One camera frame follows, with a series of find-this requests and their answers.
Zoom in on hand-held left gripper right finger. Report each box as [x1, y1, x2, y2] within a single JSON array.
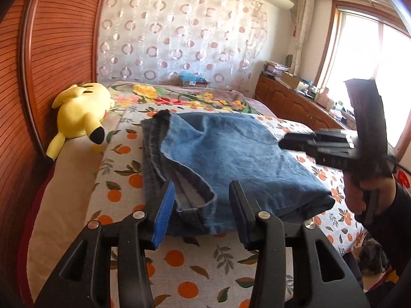
[[229, 180, 371, 308]]

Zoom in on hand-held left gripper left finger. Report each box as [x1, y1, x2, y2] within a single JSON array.
[[34, 180, 176, 308]]

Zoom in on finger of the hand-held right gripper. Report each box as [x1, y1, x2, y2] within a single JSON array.
[[279, 138, 319, 152], [313, 128, 354, 140]]

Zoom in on blue denim pants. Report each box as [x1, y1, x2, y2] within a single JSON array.
[[141, 110, 336, 236]]

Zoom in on person's right forearm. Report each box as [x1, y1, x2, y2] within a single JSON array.
[[355, 183, 411, 273]]

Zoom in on person's right hand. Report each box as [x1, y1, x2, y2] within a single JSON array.
[[343, 172, 397, 224]]

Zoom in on long wooden cabinet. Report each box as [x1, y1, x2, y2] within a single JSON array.
[[255, 72, 357, 130]]

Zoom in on orange fruit print bed sheet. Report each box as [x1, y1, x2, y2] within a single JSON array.
[[85, 104, 370, 308]]

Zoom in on cardboard box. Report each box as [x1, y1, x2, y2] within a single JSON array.
[[279, 72, 310, 90]]

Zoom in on stack of papers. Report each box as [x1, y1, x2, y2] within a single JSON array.
[[263, 62, 289, 78]]

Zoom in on wood framed window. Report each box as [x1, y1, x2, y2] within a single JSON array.
[[313, 0, 411, 155]]

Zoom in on beige mattress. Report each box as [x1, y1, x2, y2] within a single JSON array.
[[26, 141, 106, 296]]

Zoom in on beige window curtain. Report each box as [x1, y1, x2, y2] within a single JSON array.
[[291, 0, 317, 74]]

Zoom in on floral blanket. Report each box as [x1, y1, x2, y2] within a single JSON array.
[[107, 82, 277, 117]]

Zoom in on blue bag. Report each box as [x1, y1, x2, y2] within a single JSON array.
[[179, 71, 208, 87]]

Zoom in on yellow plush toy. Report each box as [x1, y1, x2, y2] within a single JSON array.
[[46, 83, 115, 160]]

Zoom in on person's dark clothing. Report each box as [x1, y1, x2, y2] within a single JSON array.
[[343, 250, 411, 308]]

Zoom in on circle pattern sheer curtain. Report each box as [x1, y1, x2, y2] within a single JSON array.
[[96, 0, 268, 87]]

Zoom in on slatted wooden wardrobe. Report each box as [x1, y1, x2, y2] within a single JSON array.
[[0, 0, 111, 305]]

